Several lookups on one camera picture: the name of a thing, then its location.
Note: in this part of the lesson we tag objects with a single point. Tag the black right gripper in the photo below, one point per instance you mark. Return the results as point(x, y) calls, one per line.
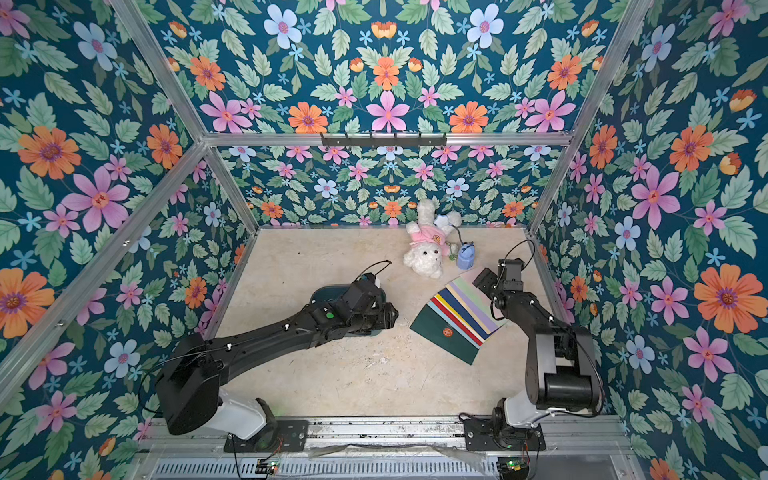
point(486, 282)

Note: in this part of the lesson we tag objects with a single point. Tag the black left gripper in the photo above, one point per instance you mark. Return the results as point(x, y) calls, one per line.
point(385, 316)

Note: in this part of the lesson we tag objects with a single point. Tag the light green envelope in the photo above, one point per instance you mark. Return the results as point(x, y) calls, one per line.
point(478, 301)

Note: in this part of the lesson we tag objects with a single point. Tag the cream yellow envelope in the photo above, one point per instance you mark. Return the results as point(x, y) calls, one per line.
point(486, 323)

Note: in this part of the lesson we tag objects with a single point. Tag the lavender envelope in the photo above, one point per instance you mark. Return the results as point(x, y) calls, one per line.
point(476, 303)

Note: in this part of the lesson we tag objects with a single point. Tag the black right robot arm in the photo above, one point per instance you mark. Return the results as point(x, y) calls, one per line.
point(561, 376)

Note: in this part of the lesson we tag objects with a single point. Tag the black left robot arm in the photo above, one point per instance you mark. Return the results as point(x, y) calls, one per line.
point(191, 383)

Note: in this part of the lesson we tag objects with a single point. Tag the teal storage box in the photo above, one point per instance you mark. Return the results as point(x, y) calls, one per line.
point(331, 312)

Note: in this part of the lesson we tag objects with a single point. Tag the blue faceted toy figure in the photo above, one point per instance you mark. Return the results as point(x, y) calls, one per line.
point(465, 258)

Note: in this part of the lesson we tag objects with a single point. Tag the navy blue envelope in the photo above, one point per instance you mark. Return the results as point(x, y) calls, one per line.
point(460, 308)

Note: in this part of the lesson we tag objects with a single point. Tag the red envelope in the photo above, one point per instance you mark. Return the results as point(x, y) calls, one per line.
point(451, 325)

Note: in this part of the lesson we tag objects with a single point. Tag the dark green envelope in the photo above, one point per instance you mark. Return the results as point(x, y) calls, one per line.
point(431, 327)

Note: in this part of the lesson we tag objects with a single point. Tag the white plush bunny pink shirt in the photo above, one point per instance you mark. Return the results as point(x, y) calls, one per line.
point(429, 244)

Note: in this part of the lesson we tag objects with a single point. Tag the small green circuit board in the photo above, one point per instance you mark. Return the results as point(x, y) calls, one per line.
point(266, 467)

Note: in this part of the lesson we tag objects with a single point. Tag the white vent grille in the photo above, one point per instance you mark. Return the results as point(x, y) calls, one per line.
point(329, 468)

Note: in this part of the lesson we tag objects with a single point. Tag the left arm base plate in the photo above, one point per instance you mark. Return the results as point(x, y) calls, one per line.
point(282, 436)

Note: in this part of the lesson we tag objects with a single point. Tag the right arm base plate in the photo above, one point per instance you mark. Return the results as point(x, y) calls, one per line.
point(486, 434)

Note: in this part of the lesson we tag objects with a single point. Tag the black hook rail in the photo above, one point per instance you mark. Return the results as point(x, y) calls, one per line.
point(371, 140)

